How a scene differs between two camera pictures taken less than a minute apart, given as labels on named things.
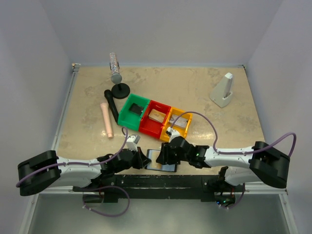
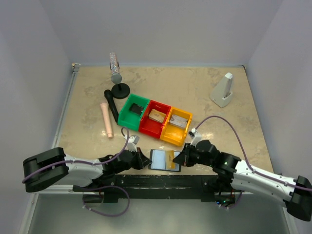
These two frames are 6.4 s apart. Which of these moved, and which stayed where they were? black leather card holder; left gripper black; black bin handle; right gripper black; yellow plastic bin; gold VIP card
Moved: gold VIP card; right gripper black
Stayed: left gripper black; black leather card holder; yellow plastic bin; black bin handle
